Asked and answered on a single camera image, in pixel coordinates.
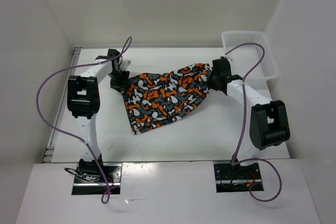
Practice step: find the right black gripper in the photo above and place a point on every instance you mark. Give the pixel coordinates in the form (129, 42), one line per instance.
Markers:
(211, 85)

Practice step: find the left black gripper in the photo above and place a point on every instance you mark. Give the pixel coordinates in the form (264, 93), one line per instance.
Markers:
(123, 84)

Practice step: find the orange camouflage shorts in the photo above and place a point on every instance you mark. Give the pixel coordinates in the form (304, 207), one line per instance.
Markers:
(153, 100)

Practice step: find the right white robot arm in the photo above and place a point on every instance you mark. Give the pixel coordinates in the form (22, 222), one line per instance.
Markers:
(265, 121)

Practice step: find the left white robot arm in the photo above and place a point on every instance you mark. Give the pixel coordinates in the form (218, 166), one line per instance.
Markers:
(83, 101)

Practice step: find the white perforated plastic basket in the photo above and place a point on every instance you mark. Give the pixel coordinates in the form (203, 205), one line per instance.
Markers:
(244, 49)

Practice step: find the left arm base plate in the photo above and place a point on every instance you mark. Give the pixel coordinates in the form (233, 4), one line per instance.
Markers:
(85, 184)

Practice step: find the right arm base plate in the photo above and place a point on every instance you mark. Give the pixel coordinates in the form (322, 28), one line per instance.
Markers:
(232, 179)

